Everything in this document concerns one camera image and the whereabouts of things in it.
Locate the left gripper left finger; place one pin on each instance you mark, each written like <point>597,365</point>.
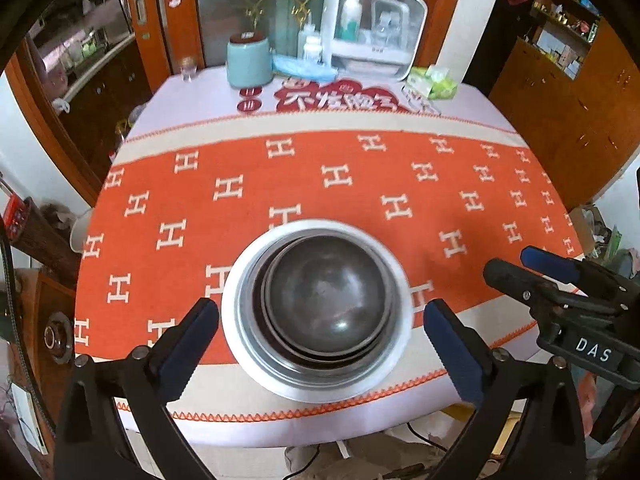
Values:
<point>180,349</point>

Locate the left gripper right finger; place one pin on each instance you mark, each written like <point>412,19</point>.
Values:
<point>462,352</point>

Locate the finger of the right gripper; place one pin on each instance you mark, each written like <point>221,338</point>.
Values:
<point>536,291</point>
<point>594,280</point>

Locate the green plate with white rim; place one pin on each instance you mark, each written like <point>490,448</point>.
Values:
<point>317,309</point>

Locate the large steel bowl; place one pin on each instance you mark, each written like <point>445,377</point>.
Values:
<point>320,309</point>

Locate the pink-rimmed steel bowl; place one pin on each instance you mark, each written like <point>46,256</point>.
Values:
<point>322,304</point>

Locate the dark steel bowl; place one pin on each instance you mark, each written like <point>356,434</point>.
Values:
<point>325,297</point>

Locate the brown wooden cabinet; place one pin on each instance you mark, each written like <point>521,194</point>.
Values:
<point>570,88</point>

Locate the orange H-pattern tablecloth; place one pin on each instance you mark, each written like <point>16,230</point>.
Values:
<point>321,218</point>

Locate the green tissue pack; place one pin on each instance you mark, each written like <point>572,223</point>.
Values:
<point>432,82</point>

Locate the white plastic storage box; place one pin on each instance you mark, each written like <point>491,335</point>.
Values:
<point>372,37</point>

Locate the small glass jar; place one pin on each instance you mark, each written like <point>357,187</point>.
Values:
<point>188,68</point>

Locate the white pill bottle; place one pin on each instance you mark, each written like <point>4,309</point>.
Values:
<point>312,50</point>

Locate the light blue ceramic canister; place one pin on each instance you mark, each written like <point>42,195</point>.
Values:
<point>249,60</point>

